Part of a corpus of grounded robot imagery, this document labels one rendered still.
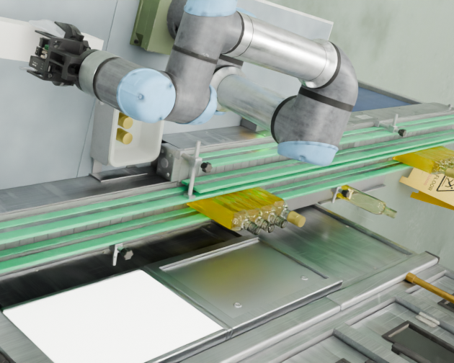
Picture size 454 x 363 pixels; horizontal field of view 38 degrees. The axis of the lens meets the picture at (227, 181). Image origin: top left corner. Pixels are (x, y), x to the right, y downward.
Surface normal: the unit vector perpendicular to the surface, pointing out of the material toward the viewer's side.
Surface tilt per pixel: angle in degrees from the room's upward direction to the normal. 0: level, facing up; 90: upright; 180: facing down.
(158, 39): 2
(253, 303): 90
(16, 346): 90
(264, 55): 26
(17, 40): 0
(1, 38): 0
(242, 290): 91
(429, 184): 76
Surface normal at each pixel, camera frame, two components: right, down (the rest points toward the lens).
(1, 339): 0.18, -0.92
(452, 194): -0.29, -0.26
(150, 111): 0.71, 0.36
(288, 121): -0.79, -0.22
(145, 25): -0.65, 0.01
